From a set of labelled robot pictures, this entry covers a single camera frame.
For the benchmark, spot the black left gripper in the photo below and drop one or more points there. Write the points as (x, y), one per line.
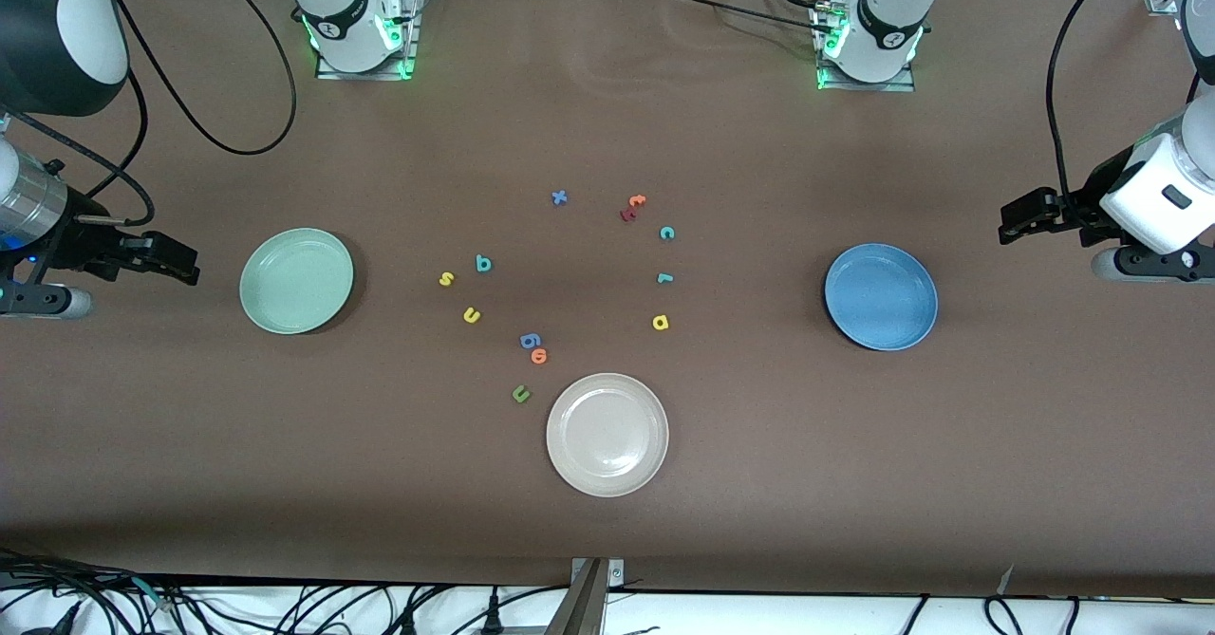
(1080, 214)

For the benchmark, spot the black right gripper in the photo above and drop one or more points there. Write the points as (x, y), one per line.
(84, 240)

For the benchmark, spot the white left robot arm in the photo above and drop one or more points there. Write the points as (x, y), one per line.
(1144, 203)

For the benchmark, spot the green plate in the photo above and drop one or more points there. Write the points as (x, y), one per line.
(296, 281)

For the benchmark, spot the blue plate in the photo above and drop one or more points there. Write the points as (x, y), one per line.
(881, 297)

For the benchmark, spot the white paper tag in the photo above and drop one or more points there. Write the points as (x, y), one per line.
(1007, 578)

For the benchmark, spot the blue letter g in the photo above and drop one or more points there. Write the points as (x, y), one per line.
(529, 340)

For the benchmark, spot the beige plate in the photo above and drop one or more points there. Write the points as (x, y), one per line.
(607, 436)

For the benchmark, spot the black power plug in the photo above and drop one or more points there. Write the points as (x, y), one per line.
(492, 621)

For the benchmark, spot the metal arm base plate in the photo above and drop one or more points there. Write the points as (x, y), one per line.
(869, 87)
(361, 75)

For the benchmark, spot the aluminium profile post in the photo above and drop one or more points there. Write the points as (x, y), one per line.
(581, 606)

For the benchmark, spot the small metal bracket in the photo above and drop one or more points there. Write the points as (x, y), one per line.
(616, 573)

